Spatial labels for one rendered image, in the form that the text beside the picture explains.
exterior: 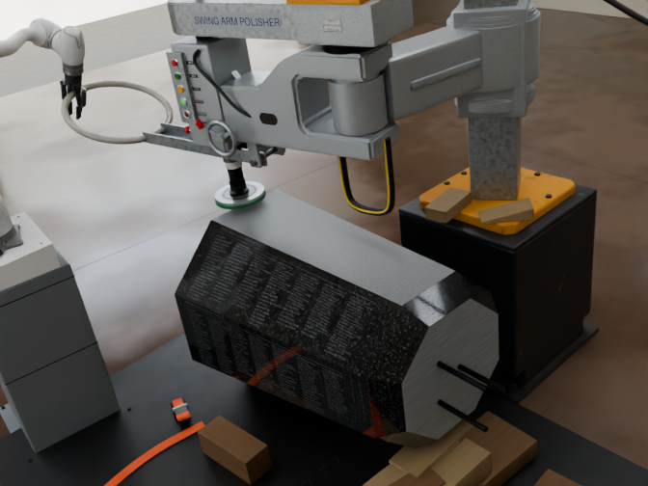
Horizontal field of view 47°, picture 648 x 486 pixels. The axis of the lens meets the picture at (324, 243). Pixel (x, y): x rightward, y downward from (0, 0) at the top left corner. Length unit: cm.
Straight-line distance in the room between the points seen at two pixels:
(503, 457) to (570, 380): 63
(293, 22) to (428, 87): 53
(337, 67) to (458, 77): 51
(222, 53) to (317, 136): 51
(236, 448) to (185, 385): 67
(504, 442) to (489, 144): 116
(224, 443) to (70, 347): 79
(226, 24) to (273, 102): 31
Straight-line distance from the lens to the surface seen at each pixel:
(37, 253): 313
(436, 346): 245
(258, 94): 274
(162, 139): 328
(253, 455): 299
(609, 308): 387
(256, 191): 315
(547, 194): 316
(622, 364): 353
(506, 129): 300
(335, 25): 241
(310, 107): 270
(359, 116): 252
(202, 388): 355
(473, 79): 283
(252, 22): 264
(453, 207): 300
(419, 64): 263
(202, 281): 303
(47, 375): 337
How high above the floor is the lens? 220
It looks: 29 degrees down
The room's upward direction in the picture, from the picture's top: 9 degrees counter-clockwise
